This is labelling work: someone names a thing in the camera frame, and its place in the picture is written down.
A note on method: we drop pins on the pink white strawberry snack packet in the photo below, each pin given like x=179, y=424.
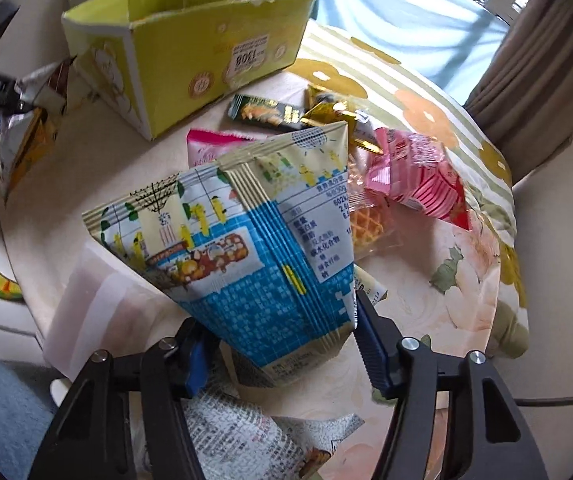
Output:
x=211, y=147

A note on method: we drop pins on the yellow-green cardboard box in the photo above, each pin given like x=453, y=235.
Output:
x=176, y=55

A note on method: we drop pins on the clear waffle packet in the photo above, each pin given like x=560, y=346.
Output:
x=369, y=220

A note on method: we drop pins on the pink red striped snack packet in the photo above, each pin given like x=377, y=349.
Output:
x=421, y=180

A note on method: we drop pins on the blue yellow snack bag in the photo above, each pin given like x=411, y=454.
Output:
x=246, y=260

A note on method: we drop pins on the small white snack packet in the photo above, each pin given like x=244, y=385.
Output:
x=370, y=285

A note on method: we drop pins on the bed with floral quilt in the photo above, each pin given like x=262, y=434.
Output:
x=416, y=95

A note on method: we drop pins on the light blue cloth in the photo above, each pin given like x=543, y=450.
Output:
x=391, y=20

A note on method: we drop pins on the white gold snack packet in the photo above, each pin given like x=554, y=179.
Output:
x=366, y=130

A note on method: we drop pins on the black snack bar packet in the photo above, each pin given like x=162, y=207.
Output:
x=264, y=110

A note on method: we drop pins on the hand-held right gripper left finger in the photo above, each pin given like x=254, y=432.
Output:
x=197, y=366

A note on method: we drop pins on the orange green snack packet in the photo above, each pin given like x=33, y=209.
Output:
x=1, y=280

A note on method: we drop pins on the silver orange snack packet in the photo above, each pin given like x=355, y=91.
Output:
x=31, y=135

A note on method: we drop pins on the brown curtain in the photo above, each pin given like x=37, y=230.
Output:
x=536, y=75

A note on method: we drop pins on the cream floral table cover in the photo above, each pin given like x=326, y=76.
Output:
x=116, y=175

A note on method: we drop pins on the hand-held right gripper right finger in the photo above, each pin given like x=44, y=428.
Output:
x=369, y=346

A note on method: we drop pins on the newsprint pattern snack packet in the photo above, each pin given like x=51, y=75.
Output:
x=246, y=430

